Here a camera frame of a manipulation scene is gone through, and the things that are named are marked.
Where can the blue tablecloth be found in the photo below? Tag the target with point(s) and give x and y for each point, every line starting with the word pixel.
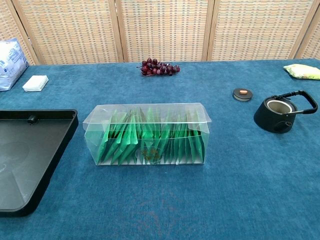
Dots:
pixel 225 187

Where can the small white tissue pack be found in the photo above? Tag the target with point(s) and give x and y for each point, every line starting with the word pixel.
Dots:
pixel 35 83

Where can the woven wooden screen panel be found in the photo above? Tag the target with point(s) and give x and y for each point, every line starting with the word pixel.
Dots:
pixel 72 32
pixel 165 30
pixel 312 45
pixel 257 30
pixel 10 27

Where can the black plastic tray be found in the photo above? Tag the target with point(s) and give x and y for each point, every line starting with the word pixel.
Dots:
pixel 30 155

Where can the yellow green snack packet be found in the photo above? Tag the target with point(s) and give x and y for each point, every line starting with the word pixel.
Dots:
pixel 303 72

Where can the black teapot lid orange knob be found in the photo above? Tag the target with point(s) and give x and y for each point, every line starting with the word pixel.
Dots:
pixel 242 95

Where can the dark red grape bunch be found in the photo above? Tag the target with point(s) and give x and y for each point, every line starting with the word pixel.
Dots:
pixel 155 68

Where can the blue white plastic bag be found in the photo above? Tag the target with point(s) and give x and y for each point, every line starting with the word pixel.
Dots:
pixel 11 65

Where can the transparent plastic tea box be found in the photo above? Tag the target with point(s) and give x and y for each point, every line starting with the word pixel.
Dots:
pixel 150 112

